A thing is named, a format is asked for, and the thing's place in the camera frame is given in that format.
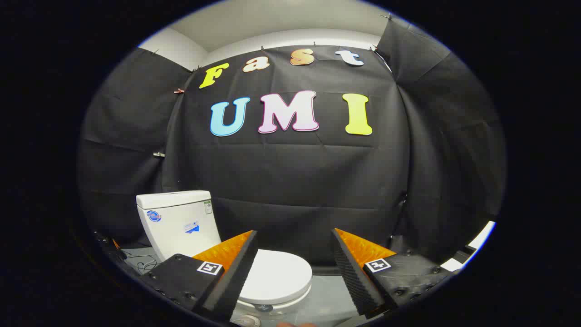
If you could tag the black floor equipment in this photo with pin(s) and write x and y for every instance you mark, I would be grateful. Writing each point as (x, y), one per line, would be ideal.
(109, 243)

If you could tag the white shoe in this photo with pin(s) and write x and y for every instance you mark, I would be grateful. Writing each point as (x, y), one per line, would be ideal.
(247, 321)

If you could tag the white toilet lid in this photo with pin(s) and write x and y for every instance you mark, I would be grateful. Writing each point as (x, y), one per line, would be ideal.
(277, 270)

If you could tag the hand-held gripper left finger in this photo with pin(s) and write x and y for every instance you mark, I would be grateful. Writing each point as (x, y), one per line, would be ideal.
(233, 277)

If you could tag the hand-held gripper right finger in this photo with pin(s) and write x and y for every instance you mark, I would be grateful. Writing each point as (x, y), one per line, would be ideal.
(352, 277)

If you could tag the black backdrop cloth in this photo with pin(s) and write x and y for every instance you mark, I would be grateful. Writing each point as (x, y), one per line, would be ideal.
(295, 181)

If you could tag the white toilet with tank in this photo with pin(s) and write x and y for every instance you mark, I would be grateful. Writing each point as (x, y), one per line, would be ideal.
(177, 218)

